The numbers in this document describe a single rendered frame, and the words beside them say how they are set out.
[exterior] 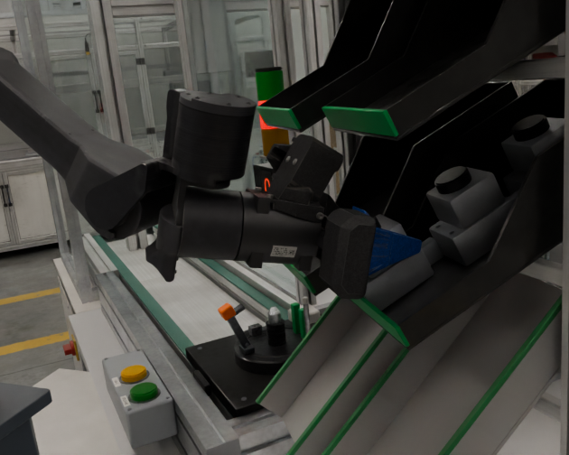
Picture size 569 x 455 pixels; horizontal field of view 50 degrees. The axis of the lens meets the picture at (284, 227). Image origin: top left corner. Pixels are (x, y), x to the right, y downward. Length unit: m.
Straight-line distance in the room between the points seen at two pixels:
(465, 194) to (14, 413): 0.54
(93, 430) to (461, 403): 0.69
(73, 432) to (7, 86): 0.69
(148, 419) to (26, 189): 5.29
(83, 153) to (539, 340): 0.40
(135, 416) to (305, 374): 0.28
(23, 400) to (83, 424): 0.35
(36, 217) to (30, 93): 5.62
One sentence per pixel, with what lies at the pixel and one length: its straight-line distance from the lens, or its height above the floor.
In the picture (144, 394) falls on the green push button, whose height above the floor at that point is 0.97.
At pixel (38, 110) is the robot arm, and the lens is 0.56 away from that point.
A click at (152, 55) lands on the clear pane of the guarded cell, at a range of 2.23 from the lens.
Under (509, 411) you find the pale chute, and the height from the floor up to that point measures 1.12.
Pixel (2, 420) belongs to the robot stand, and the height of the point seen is 1.06.
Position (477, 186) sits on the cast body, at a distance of 0.53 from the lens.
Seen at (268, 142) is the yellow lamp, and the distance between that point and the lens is 1.11.
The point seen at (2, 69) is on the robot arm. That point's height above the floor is 1.43.
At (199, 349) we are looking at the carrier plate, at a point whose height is 0.97.
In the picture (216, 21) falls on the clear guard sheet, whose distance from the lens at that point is 1.44.
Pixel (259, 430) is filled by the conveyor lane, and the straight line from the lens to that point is 0.83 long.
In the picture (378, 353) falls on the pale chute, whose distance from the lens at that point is 0.65.
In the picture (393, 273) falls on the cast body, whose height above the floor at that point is 1.23.
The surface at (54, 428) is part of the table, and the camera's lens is 1.16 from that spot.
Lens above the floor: 1.40
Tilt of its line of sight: 14 degrees down
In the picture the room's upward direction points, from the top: 6 degrees counter-clockwise
